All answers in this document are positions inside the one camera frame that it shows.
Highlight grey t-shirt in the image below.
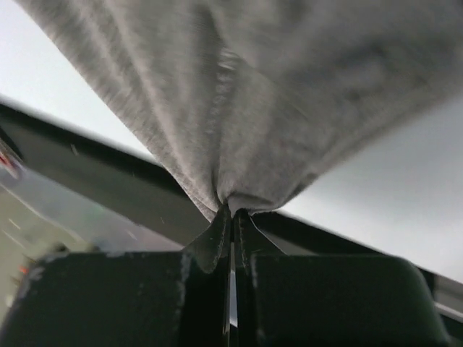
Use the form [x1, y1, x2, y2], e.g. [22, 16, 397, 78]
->
[20, 1, 462, 219]

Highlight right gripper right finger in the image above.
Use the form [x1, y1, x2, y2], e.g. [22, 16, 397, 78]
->
[233, 210, 451, 346]

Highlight aluminium front rail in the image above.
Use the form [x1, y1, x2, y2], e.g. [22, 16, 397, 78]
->
[420, 268, 463, 322]

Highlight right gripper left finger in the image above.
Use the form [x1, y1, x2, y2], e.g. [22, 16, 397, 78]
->
[1, 207, 232, 346]

